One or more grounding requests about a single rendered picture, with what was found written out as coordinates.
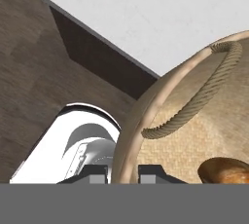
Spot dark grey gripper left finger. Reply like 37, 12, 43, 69
57, 165, 109, 185

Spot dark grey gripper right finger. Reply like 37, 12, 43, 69
138, 165, 189, 185

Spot woven basket with rope handle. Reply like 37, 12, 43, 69
111, 30, 249, 185

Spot brown bread loaf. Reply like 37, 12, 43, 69
196, 157, 249, 185

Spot white and black round object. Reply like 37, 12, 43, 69
9, 102, 122, 185

